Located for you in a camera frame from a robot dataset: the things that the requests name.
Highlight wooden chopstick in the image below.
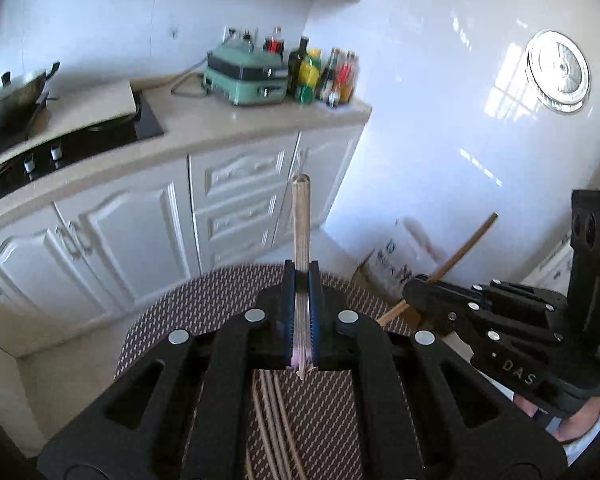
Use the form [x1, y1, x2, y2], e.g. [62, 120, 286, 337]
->
[292, 174, 311, 380]
[377, 212, 498, 326]
[253, 370, 284, 480]
[273, 375, 308, 480]
[260, 370, 292, 479]

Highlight pink cup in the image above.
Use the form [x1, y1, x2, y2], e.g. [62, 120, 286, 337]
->
[290, 344, 306, 372]

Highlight polka dot round tablecloth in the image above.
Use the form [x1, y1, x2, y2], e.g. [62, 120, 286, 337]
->
[113, 261, 432, 480]

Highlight white rice bag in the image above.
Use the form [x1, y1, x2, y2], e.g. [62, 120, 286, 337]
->
[361, 217, 446, 304]

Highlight cream lower cabinets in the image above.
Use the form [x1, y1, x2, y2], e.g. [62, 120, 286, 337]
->
[0, 125, 362, 356]

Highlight black gas stove top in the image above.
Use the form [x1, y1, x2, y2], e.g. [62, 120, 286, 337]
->
[0, 92, 164, 200]

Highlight beige cutting board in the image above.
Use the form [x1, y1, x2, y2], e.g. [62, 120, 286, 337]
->
[0, 80, 136, 165]

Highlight dark soy sauce bottle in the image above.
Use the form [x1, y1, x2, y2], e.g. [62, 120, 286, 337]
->
[317, 48, 341, 107]

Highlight green electric grill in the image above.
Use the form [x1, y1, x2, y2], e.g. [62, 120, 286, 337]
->
[201, 38, 288, 106]

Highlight red label sauce bottle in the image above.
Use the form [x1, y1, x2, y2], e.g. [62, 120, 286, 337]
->
[338, 51, 358, 105]

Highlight steel wok with lid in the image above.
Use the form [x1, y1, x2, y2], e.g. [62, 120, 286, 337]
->
[0, 62, 60, 132]

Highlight green yellow oil bottle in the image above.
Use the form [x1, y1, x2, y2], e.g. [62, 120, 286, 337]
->
[294, 48, 322, 104]

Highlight dark olive oil bottle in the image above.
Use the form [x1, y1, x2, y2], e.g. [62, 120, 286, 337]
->
[287, 36, 309, 96]

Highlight round white wall vent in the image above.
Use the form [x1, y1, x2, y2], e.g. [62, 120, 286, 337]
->
[526, 29, 591, 115]

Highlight black power cable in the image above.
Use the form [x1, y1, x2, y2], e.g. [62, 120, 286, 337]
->
[168, 56, 211, 99]

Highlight wall power socket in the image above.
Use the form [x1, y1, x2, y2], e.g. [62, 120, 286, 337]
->
[222, 26, 259, 44]

